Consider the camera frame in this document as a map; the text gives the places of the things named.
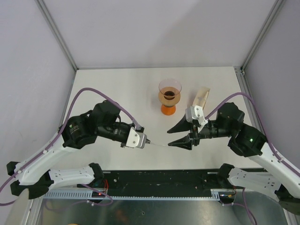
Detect aluminium right corner post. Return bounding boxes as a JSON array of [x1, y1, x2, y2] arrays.
[[240, 0, 286, 71]]

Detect cream coffee filter holder stack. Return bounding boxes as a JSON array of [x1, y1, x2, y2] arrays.
[[192, 87, 210, 108]]

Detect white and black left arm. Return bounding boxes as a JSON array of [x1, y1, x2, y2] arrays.
[[7, 100, 150, 199]]

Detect aluminium left corner post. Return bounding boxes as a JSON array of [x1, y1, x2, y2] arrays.
[[35, 0, 78, 72]]

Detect aluminium corner post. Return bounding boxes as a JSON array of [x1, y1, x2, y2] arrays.
[[35, 0, 78, 72], [240, 0, 286, 71]]

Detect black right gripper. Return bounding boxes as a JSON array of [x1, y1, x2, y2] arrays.
[[167, 112, 232, 150]]

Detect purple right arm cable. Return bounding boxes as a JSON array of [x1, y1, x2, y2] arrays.
[[206, 92, 300, 178]]

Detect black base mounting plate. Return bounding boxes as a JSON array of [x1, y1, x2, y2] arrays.
[[77, 168, 246, 198]]

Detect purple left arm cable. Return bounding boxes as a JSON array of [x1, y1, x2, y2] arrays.
[[0, 87, 145, 207]]

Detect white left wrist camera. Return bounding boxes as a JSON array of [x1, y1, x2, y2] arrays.
[[120, 125, 148, 150]]

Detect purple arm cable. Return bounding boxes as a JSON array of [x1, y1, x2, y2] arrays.
[[0, 87, 145, 207], [206, 92, 300, 178]]

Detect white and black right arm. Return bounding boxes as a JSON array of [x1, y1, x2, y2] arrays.
[[167, 103, 300, 215]]

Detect grey slotted cable duct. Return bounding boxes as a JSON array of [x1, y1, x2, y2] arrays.
[[43, 188, 234, 201]]

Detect wooden and orange dripper stand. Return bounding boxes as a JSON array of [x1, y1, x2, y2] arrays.
[[158, 91, 181, 116]]

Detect aluminium frame rail front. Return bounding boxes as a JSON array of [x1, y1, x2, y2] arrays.
[[34, 170, 289, 191]]

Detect clear pink plastic dripper cone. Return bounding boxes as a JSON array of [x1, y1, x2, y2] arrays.
[[158, 78, 182, 106]]

